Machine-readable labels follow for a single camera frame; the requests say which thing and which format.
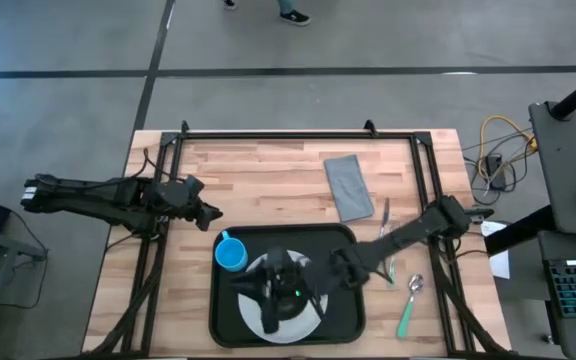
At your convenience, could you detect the black power adapter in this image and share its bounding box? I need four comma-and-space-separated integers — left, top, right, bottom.
484, 153, 508, 192

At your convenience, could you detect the grey napkin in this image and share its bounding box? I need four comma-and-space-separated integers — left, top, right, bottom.
323, 153, 376, 224

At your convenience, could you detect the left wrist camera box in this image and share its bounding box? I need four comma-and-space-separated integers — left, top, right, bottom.
184, 174, 206, 196

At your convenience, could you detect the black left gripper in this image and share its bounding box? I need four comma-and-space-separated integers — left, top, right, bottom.
153, 178, 225, 233

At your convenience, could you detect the silver fork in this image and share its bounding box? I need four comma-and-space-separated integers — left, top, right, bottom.
386, 224, 399, 288

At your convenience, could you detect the silver knife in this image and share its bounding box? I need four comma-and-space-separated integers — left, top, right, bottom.
378, 197, 392, 241

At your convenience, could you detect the black cable bundle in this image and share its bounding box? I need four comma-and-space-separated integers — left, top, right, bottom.
85, 234, 165, 357
432, 249, 512, 357

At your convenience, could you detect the white round plate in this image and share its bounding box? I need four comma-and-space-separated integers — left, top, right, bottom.
237, 248, 330, 345

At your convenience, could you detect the blue mug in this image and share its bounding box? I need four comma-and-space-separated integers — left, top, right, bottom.
214, 230, 250, 274

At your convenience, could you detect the black plastic tray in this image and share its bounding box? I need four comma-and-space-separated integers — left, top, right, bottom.
208, 223, 367, 349

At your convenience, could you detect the white paper sheet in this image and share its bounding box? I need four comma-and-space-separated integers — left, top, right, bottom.
479, 219, 512, 281

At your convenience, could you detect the yellow cable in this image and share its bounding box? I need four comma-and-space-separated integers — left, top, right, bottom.
476, 114, 540, 187

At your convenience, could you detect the black side desk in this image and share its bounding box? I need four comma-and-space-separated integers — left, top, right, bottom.
482, 101, 576, 360

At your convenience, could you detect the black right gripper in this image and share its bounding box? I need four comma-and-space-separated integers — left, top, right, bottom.
260, 246, 370, 337

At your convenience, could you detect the spoon with green handle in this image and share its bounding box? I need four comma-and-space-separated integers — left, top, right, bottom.
395, 273, 426, 340

